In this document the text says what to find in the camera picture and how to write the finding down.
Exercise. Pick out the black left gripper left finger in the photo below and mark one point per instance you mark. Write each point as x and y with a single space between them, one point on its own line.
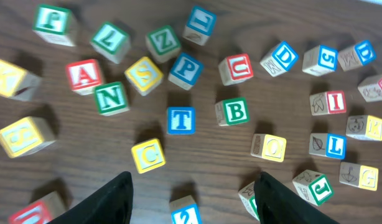
112 203

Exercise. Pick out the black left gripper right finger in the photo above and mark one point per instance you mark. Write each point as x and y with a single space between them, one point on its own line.
276 204

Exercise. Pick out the green B block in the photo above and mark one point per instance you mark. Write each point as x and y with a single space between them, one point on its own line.
232 111

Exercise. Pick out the green 4 block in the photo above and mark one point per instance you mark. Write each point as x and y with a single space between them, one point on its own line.
247 196

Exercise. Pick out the green J block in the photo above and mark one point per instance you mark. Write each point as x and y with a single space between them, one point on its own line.
313 187

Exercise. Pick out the yellow C block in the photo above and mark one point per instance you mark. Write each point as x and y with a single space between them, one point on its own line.
148 155

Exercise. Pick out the red U block lower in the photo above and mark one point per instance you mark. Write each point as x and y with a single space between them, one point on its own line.
41 211

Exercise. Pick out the red u block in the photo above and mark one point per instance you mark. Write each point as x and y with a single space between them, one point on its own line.
41 211
235 69

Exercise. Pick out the blue 2 block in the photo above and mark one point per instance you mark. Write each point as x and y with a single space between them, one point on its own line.
185 211

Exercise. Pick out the blue L block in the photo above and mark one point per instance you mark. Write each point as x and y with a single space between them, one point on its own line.
328 145

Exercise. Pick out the yellow G block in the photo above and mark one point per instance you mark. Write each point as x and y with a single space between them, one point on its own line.
357 175

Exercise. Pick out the green N block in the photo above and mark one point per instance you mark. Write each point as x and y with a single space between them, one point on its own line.
111 99

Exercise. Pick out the blue T block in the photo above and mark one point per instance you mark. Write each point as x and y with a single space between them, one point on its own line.
181 120

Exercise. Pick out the yellow 8 block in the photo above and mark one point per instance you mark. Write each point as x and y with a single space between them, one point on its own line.
26 136

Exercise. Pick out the red I block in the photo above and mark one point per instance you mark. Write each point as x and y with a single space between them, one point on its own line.
328 102

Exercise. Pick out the yellow K block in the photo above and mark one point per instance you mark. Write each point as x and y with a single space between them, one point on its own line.
364 127

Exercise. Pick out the red A block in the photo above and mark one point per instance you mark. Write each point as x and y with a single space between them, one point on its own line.
84 76

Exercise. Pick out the yellow S block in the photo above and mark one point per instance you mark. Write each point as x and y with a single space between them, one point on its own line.
144 75

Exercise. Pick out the red U block upper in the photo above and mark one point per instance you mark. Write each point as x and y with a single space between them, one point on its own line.
235 69

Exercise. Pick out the blue D block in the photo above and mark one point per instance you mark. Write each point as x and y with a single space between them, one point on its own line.
280 59

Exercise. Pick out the blue 5 block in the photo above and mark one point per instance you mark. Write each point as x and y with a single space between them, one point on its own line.
320 61

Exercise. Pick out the red W block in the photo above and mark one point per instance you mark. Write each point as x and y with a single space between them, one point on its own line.
371 88

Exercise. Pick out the blue P block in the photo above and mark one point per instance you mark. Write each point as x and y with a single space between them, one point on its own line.
185 71

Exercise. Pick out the yellow block far left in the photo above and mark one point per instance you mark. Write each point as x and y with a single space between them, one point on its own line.
16 82

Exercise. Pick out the green 7 block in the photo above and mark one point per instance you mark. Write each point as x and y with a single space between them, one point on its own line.
111 42

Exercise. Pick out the green Z block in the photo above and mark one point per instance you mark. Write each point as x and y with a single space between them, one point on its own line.
163 44

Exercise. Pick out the blue block top right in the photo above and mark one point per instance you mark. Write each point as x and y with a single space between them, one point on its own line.
356 56

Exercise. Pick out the green block top left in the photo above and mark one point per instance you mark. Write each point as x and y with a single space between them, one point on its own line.
56 25

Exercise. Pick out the blue 1 block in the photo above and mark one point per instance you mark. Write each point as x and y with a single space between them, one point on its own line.
199 26

